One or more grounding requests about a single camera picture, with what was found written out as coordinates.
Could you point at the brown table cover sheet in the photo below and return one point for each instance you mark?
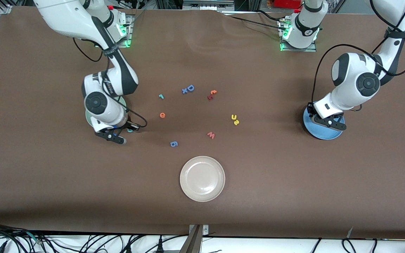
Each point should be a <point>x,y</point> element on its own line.
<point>47,175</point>

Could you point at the blue foam figure 6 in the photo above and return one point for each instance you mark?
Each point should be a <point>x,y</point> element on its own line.
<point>171,143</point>

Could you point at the pale green plate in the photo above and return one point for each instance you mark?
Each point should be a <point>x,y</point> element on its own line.
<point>88,117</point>

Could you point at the pink foam letter w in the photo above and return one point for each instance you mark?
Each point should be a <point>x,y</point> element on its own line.
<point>211,135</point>

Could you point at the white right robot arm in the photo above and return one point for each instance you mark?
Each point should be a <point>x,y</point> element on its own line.
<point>65,14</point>

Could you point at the blue foam letter D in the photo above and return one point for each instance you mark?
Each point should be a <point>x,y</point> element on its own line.
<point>188,87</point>

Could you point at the beige plate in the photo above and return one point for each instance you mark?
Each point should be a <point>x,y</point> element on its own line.
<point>202,178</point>

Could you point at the metal table edge bracket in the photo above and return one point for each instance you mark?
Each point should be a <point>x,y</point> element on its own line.
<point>196,239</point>

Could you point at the metal equipment rack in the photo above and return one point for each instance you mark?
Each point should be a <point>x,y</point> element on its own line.
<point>206,4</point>

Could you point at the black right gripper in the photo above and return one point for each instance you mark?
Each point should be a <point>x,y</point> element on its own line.
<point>128,124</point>

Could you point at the blue plate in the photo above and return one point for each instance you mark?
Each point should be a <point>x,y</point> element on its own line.
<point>323,135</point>

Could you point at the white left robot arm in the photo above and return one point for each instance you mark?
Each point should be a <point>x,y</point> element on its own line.
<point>357,80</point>

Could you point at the red box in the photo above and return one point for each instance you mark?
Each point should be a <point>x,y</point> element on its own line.
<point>287,3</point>

